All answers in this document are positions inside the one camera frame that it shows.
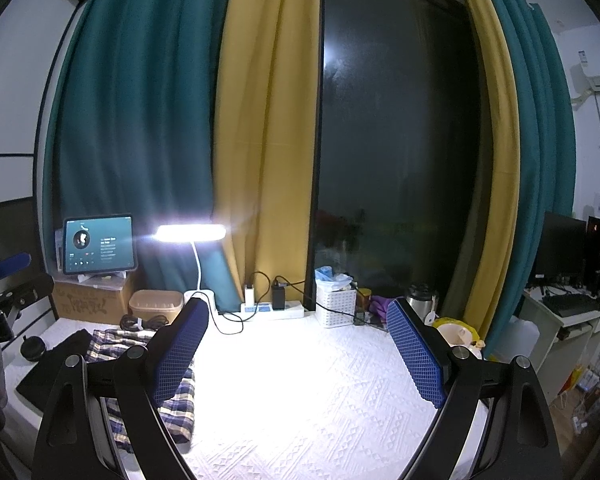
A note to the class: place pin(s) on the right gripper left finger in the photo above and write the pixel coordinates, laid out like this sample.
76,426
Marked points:
173,347

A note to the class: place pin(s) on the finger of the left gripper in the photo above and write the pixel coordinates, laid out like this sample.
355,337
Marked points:
14,264

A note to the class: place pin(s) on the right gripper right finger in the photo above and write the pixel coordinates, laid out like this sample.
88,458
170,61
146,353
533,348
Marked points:
423,351

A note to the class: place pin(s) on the cream bear mug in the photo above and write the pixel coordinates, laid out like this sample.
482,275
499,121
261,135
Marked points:
457,333

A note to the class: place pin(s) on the tan plastic lidded box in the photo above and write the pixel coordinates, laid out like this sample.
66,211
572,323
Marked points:
148,303

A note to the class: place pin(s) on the stainless steel tumbler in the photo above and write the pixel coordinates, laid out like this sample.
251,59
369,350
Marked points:
424,302

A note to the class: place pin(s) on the purple plush toy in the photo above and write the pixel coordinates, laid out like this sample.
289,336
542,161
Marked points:
379,306

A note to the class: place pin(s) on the cardboard box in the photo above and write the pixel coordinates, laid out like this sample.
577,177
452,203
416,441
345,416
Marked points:
100,299

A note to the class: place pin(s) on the tablet with lit screen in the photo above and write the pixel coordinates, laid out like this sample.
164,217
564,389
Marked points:
98,245

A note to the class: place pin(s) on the white phone charger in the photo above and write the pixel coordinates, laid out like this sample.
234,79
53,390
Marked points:
249,297

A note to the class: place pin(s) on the yellow curtain right panel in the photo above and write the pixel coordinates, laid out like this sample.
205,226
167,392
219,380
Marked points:
504,143

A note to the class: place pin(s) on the yellow curtain panel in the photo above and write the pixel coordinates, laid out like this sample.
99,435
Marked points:
264,138
504,143

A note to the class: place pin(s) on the black garment on bed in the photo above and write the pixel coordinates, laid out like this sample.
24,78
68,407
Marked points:
36,386

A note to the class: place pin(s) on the white perforated storage basket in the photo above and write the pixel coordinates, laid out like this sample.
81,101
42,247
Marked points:
334,303

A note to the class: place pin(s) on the white desk lamp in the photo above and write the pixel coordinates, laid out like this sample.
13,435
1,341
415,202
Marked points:
192,234

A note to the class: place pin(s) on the black power adapter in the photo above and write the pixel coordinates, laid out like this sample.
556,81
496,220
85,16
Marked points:
278,297

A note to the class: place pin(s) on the blue tissue pack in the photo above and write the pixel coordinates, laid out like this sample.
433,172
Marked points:
327,278

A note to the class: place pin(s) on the white power strip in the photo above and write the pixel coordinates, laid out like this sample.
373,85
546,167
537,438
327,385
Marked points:
265,311

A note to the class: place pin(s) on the white computer desk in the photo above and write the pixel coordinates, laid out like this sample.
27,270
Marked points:
564,344

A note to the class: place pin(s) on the black computer monitor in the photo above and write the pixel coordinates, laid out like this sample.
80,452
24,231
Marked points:
569,252

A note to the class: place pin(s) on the teal curtain left panel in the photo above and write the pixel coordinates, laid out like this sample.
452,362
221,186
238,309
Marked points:
130,132

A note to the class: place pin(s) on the teal curtain panel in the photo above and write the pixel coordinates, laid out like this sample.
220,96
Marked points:
130,132
548,160

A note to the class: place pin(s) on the teal curtain right panel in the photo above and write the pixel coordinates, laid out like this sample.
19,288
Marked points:
548,160

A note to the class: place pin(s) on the yellow curtain left panel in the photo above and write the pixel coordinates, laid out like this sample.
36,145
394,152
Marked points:
264,138

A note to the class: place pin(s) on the white air conditioner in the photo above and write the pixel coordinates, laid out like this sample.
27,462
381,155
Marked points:
586,79

